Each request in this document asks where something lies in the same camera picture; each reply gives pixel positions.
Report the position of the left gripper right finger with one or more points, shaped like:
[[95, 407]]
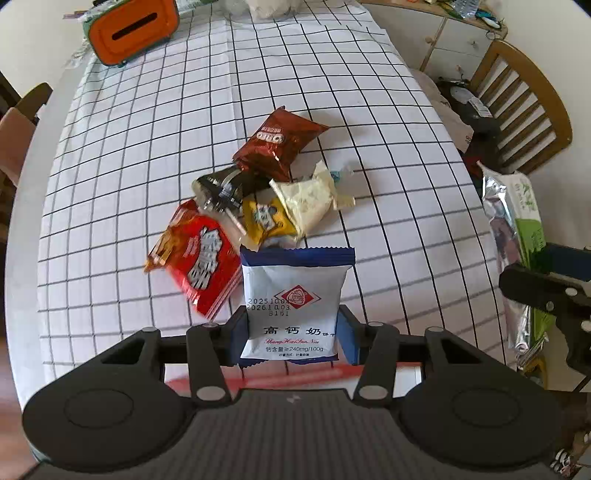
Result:
[[376, 349]]

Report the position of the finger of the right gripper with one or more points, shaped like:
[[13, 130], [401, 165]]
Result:
[[561, 260]]

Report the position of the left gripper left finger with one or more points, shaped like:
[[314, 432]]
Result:
[[209, 348]]

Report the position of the green silver snack bag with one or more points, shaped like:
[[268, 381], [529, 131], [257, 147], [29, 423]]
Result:
[[511, 208]]

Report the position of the white blue milk snack bag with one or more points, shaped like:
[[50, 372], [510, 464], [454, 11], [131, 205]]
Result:
[[292, 299]]

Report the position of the yellow snack packet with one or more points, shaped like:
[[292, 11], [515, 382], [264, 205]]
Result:
[[267, 223]]

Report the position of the cream white snack bag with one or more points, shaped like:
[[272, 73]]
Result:
[[307, 201]]

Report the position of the black silver snack packet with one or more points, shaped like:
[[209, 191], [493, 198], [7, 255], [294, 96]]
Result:
[[224, 190]]

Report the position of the red white box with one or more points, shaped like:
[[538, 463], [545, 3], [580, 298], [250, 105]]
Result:
[[288, 376]]

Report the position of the bright red snack bag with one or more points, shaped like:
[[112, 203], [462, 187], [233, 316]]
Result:
[[199, 257]]

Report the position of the wooden slat chair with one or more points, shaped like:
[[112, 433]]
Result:
[[533, 120]]

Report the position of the beige cloth on chair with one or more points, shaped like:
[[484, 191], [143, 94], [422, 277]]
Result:
[[460, 132]]

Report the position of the small blue candy wrapper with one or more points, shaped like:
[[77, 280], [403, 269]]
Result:
[[341, 175]]

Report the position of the dark red snack bag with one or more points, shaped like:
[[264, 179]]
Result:
[[275, 145]]

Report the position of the white wooden cabinet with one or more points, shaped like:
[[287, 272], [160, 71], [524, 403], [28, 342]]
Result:
[[430, 39]]

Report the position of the pink cushioned chair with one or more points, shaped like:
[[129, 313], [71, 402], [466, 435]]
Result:
[[18, 124]]

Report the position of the orange green tissue box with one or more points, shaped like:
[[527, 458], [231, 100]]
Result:
[[118, 31]]

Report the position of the clear plastic bag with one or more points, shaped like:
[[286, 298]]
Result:
[[260, 10]]

